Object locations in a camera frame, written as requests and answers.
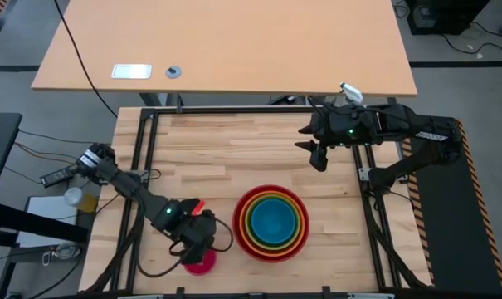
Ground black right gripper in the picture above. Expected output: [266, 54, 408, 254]
[294, 107, 347, 173]

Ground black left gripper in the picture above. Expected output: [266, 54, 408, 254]
[173, 199, 218, 266]

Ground small pink plastic bowl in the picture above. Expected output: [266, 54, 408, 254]
[182, 248, 218, 277]

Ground orange plastic bowl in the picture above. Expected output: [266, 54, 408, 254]
[238, 189, 306, 257]

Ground green plastic bowl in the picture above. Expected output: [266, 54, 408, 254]
[244, 193, 302, 251]

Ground blue plastic bowl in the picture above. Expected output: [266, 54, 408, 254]
[250, 196, 298, 246]

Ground clear spray bottle white head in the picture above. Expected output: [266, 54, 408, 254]
[339, 81, 364, 105]

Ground large red plastic bowl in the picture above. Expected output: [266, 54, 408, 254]
[232, 184, 311, 264]

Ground yellow small container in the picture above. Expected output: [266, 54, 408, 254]
[78, 194, 100, 214]

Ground light wooden desk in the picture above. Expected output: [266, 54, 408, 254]
[31, 0, 418, 98]

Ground clear glass jar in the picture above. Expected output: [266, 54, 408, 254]
[52, 241, 77, 261]

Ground grey desk leg base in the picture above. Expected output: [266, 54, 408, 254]
[139, 92, 186, 109]

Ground white flat board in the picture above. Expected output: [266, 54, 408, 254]
[17, 194, 90, 249]

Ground black power brick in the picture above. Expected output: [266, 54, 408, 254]
[39, 165, 76, 187]

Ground black flat bar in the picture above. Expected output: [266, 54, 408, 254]
[0, 200, 90, 245]

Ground black mat hazard stripe edges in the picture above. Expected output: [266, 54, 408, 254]
[397, 118, 502, 296]

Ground black computer case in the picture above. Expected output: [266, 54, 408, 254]
[405, 0, 493, 37]

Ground white rectangular desk plate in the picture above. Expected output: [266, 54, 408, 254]
[111, 63, 153, 81]

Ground black looped gripper cable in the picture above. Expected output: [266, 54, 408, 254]
[135, 215, 235, 279]

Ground black aluminium table frame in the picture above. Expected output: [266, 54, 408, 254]
[108, 105, 406, 299]

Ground black cable bundle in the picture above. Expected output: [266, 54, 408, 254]
[83, 199, 147, 294]
[363, 187, 433, 292]

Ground thin black wire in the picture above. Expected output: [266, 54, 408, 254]
[17, 130, 112, 146]

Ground black floor cable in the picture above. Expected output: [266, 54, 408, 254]
[439, 20, 502, 56]

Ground thin brown wire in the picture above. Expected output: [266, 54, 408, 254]
[12, 141, 87, 165]

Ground long black cable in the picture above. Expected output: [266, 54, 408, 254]
[53, 0, 119, 120]

